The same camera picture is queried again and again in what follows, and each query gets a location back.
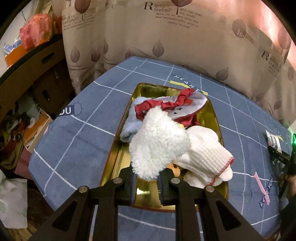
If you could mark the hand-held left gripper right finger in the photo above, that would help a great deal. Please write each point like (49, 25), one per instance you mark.
(161, 188)

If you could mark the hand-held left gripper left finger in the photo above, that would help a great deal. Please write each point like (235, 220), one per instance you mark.
(134, 186)

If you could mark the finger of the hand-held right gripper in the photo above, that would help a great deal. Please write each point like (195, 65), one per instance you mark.
(278, 155)

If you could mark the white tissue packet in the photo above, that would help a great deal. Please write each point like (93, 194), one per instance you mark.
(275, 139)

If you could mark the white fluffy sock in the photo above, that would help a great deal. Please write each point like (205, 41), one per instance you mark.
(159, 143)

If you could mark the white knit glove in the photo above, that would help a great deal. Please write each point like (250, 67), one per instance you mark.
(203, 150)

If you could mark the light blue fluffy sock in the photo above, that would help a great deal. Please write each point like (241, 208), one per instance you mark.
(135, 115)

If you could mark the red and gold tin box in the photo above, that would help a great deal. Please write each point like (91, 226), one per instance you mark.
(143, 91)

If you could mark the blue checked bedsheet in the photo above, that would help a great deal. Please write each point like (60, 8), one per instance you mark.
(87, 139)

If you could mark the open box of clutter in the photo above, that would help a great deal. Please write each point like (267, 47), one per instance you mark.
(38, 129)

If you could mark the pink box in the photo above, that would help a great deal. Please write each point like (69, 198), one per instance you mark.
(23, 164)

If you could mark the white plastic bag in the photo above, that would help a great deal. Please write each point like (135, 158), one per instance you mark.
(12, 201)

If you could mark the beige leaf printed curtain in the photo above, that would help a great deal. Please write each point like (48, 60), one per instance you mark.
(185, 41)

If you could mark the orange box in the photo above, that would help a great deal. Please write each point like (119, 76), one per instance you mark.
(15, 55)

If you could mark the orange plastic bag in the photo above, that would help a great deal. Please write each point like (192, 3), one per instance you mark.
(35, 31)

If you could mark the white and blue bottle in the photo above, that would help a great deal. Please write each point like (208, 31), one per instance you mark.
(11, 47)

